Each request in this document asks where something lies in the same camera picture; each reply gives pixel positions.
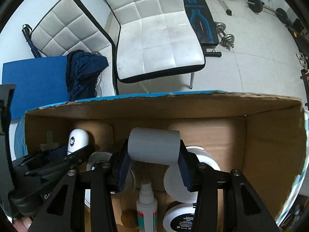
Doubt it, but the white round jar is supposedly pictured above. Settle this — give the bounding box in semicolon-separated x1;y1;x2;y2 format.
163;146;220;203

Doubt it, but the white earbud case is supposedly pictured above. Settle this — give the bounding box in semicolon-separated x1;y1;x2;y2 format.
67;129;89;155

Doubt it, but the silver tin gold lid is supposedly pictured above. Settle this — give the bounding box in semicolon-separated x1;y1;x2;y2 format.
86;151;135;197

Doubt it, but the small white cylinder cap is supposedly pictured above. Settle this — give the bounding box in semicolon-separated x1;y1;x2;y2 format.
128;127;180;165

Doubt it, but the white spray bottle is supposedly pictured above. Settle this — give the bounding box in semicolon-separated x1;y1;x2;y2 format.
136;180;158;232

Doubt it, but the black lid white jar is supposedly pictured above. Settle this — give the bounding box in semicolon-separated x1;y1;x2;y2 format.
163;201;195;232

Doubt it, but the small brown wooden ball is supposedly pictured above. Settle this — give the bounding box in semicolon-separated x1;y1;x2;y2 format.
121;209;138;228

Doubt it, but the small silver lid tin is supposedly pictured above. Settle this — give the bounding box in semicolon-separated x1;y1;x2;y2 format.
84;189;91;208

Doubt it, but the person's left hand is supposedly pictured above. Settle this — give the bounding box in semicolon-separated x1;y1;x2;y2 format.
13;217;32;232

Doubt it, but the blue striped cloth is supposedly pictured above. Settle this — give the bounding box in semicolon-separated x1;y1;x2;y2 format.
14;116;28;159

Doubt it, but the blue foam mat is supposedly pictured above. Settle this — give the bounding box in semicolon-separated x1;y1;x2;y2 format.
2;56;68;120

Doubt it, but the open cardboard box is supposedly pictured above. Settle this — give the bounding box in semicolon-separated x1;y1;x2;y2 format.
25;92;308;231

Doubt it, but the dark blue garment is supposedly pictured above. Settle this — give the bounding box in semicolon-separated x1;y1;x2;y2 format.
65;50;108;102

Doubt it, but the right white quilted chair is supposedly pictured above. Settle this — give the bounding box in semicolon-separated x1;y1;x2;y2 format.
104;0;206;84

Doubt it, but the white quilted chair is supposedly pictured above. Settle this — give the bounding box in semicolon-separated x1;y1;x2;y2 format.
104;0;206;84
22;0;119;97

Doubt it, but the left white quilted chair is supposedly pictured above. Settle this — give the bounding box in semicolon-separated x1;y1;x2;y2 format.
22;0;119;97

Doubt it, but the chrome dumbbell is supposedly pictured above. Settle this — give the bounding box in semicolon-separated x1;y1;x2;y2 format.
214;21;235;48

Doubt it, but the black blue weight bench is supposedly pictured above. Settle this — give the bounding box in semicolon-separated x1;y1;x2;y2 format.
183;0;222;58

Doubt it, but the barbell on floor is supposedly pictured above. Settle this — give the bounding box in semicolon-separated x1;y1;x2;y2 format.
247;0;288;24

